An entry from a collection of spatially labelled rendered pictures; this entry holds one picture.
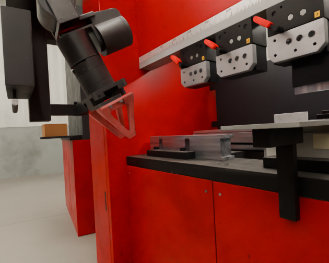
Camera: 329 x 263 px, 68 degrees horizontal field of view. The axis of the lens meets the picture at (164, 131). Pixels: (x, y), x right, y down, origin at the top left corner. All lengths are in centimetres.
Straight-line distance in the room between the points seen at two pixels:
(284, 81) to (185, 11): 62
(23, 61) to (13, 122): 605
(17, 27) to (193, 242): 120
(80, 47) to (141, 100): 92
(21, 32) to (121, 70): 48
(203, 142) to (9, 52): 95
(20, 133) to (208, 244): 676
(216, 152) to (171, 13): 65
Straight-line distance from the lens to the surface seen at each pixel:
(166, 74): 147
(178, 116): 148
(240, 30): 89
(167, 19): 121
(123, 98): 42
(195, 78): 100
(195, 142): 102
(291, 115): 65
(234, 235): 81
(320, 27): 76
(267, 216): 71
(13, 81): 132
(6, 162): 740
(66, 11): 46
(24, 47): 136
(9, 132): 737
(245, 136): 117
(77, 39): 45
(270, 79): 143
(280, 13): 83
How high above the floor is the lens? 100
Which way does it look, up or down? level
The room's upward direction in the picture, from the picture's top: 3 degrees counter-clockwise
